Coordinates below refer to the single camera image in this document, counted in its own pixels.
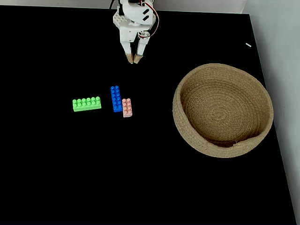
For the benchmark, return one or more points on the pink lego block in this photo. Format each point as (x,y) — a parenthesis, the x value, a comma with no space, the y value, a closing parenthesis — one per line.
(127,107)

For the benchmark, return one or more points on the green lego block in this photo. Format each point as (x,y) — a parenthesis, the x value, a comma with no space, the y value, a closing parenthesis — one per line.
(87,104)

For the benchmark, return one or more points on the small white tape strip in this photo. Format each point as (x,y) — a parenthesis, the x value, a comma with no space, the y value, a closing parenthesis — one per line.
(248,45)

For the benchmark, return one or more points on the blue lego block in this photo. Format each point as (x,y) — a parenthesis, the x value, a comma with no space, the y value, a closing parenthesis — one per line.
(116,98)

